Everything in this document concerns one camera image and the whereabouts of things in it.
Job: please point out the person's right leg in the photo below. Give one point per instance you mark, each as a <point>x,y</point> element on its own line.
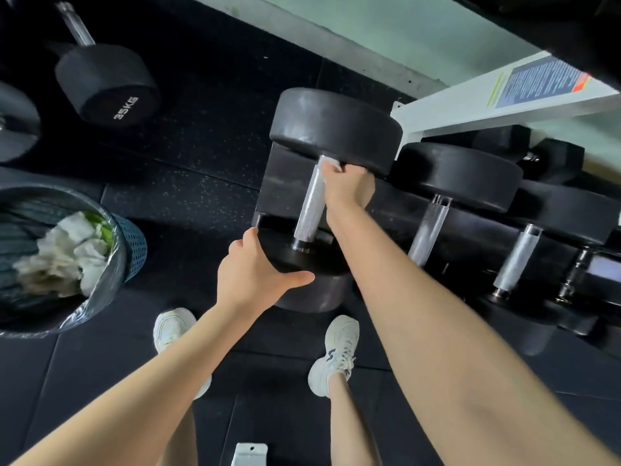
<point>351,427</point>

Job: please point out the person's left forearm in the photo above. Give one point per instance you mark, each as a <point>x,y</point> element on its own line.
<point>131,397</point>

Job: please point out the big black dumbbell white lettering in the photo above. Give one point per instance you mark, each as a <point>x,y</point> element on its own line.
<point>106,82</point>

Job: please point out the white metal rack foot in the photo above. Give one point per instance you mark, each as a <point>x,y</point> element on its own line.
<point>250,455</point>

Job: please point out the person's right forearm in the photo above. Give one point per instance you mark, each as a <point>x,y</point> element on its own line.
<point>461,359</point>

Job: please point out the white metal rack leg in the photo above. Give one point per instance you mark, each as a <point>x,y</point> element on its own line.
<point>461,109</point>

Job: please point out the black dumbbell rack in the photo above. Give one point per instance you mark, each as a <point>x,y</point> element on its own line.
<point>281,189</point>

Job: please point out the green crumpled wrapper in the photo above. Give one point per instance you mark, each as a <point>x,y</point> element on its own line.
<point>104,230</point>

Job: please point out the black hex dumbbell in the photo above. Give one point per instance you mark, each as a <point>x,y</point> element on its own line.
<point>558,162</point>

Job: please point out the person's white sneaker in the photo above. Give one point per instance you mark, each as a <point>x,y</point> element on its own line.
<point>172,330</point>
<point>337,354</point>

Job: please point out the person's left hand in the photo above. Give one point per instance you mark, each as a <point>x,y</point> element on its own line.
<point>252,281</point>

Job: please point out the big black dumbbell chrome hub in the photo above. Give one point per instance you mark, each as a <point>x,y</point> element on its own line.
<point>17,126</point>

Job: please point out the person's left white sneaker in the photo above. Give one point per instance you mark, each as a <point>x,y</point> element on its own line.
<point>172,330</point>

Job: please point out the person's right white sneaker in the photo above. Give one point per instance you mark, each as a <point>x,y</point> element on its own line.
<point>337,354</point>

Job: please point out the blue waste basket with liner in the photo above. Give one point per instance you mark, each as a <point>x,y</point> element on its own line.
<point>29,315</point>

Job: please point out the person's right hand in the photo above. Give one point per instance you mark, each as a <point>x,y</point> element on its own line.
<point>347,189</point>

